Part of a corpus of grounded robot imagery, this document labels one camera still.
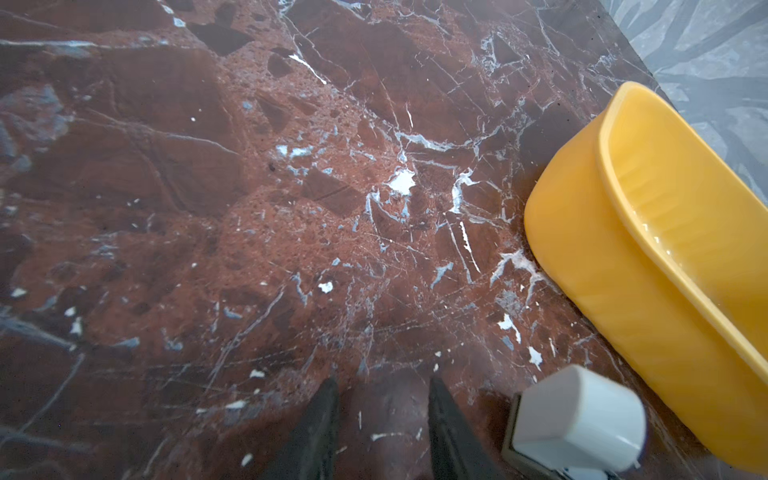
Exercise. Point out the white mini stapler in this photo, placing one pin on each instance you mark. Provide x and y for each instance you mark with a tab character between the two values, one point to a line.
575	424

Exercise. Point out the yellow plastic tray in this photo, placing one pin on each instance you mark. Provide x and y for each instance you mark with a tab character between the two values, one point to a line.
663	249

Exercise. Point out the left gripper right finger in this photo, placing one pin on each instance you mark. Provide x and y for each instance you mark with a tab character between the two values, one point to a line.
456	452

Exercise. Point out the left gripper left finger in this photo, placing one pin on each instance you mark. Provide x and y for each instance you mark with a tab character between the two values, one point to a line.
310	450

